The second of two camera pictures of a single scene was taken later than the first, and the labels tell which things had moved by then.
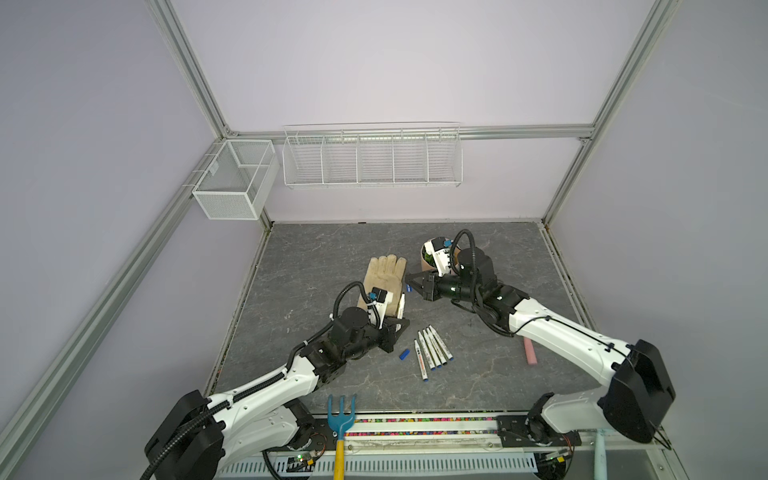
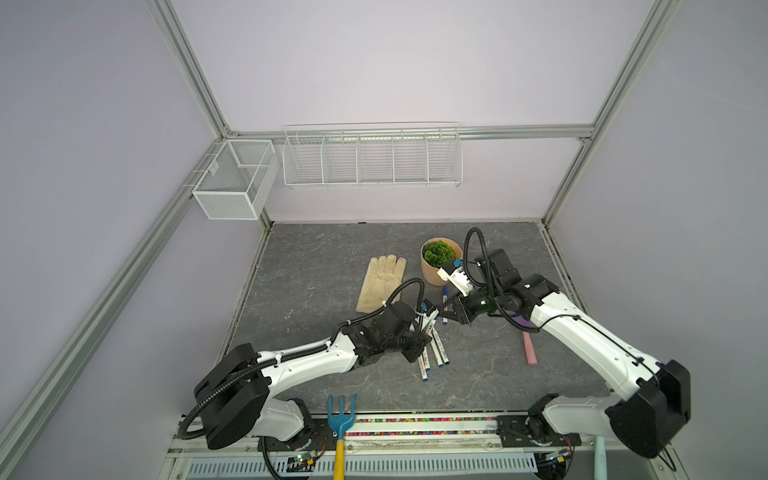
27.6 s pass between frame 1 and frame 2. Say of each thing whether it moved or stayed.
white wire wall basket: stayed
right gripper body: moved
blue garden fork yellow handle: stayed
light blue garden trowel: stayed
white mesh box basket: stayed
